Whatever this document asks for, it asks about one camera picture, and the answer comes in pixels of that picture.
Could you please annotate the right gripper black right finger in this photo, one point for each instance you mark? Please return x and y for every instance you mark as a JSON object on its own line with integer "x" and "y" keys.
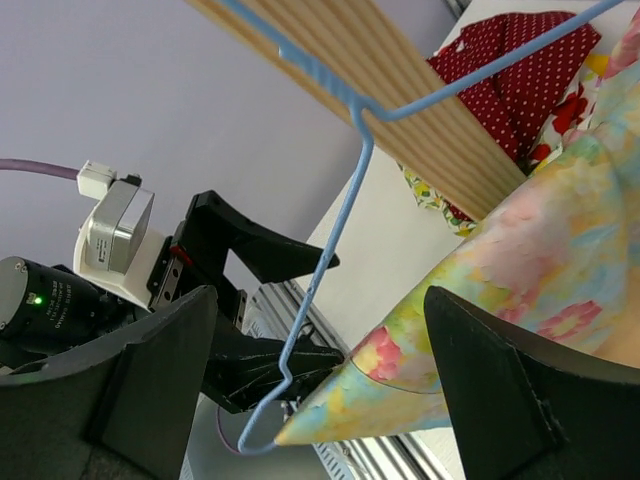
{"x": 524, "y": 407}

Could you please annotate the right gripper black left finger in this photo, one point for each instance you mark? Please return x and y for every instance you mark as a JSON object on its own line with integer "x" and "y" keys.
{"x": 118, "y": 407}

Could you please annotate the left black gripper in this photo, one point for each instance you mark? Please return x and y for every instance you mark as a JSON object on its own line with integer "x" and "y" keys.
{"x": 195, "y": 255}

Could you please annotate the pastel floral garment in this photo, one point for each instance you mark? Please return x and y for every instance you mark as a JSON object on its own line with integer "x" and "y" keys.
{"x": 559, "y": 257}

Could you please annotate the lemon print skirt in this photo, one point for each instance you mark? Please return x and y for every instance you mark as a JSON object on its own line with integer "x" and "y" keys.
{"x": 427, "y": 197}

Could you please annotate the red polka dot garment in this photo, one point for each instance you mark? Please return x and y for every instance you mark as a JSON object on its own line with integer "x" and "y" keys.
{"x": 514, "y": 104}

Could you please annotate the red poppy print garment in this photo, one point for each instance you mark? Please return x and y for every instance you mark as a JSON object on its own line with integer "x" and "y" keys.
{"x": 572, "y": 113}

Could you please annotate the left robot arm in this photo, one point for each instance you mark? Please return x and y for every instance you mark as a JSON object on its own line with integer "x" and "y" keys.
{"x": 47, "y": 310}

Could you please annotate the wooden clothes rack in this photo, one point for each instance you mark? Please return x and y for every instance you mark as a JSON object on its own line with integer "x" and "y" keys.
{"x": 444, "y": 145}

